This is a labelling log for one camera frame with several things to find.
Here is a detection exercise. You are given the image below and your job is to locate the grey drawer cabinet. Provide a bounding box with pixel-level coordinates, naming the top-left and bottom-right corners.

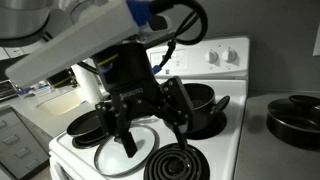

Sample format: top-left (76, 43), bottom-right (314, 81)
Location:
top-left (0, 105), bottom-right (51, 180)

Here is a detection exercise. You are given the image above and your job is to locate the white electric stove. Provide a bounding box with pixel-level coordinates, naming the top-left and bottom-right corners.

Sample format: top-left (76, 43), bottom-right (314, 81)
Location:
top-left (49, 35), bottom-right (250, 180)

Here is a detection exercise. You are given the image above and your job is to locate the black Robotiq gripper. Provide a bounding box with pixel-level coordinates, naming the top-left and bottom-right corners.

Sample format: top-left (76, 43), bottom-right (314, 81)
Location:
top-left (94, 42), bottom-right (196, 159)

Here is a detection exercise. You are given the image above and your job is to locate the black saucepan lid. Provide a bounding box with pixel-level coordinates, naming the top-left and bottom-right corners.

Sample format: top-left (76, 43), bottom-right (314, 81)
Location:
top-left (266, 94), bottom-right (320, 129)

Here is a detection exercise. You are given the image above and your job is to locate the black cooking pot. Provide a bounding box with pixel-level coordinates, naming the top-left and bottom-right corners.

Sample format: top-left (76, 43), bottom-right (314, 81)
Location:
top-left (181, 83), bottom-right (232, 133)

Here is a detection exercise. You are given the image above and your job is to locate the white paper towel roll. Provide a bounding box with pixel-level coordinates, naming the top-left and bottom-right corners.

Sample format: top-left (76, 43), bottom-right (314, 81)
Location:
top-left (70, 62), bottom-right (104, 105)

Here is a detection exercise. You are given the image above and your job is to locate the black long-handled saucepan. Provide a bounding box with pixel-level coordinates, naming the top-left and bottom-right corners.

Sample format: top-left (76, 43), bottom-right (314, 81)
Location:
top-left (266, 109), bottom-right (320, 148)

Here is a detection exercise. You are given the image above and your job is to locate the cream kitchen sink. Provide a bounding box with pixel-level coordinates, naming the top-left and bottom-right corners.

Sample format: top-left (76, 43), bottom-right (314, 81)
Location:
top-left (36, 87), bottom-right (96, 117)

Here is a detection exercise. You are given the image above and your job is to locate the white stove knob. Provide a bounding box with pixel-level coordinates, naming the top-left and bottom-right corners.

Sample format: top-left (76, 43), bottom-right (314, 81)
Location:
top-left (204, 49), bottom-right (219, 64)
top-left (222, 47), bottom-right (238, 63)

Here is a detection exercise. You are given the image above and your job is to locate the black cable with blue connector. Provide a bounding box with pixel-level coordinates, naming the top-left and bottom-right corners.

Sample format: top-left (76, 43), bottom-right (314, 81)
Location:
top-left (151, 0), bottom-right (209, 76)

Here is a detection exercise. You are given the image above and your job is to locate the glass lid with black knob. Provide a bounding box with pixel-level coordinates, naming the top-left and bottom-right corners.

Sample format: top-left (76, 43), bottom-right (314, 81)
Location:
top-left (93, 123), bottom-right (160, 177)

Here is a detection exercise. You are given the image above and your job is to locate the small black frying pan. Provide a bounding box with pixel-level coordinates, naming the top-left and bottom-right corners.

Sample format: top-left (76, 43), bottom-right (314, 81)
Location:
top-left (66, 111), bottom-right (108, 138)

